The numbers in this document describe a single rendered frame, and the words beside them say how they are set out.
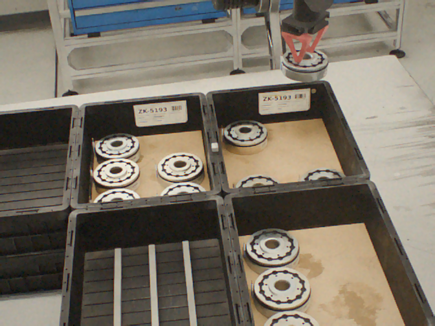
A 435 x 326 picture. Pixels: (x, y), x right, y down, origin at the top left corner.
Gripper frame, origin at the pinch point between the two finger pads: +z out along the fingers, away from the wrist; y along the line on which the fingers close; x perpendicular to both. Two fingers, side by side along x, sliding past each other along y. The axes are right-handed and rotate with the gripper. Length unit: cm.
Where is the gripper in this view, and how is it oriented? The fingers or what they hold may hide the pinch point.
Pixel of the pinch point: (303, 54)
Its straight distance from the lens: 169.1
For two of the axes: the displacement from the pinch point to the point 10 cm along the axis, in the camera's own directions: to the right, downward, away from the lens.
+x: -8.0, -3.4, 4.9
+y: 6.0, -4.7, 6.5
